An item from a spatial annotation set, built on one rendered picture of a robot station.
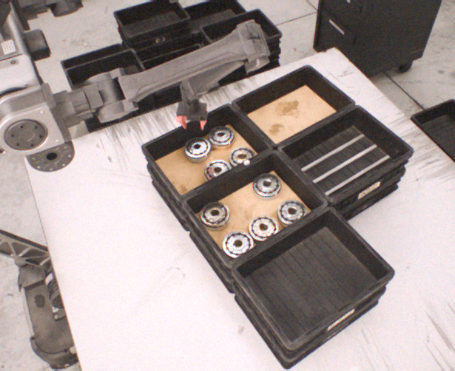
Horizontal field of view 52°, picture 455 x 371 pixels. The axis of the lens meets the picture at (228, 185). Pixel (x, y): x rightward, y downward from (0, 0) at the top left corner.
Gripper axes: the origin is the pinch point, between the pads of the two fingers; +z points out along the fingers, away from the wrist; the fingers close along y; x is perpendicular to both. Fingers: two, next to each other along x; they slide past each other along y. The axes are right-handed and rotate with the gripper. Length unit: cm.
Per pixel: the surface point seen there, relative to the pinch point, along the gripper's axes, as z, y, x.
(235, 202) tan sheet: 13.5, -17.4, 22.9
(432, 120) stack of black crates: 70, -119, -80
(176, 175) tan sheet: 13.9, 6.0, 12.6
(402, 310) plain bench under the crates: 25, -75, 53
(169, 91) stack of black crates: 52, 29, -74
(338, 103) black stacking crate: 9, -55, -26
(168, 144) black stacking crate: 8.9, 10.3, 1.5
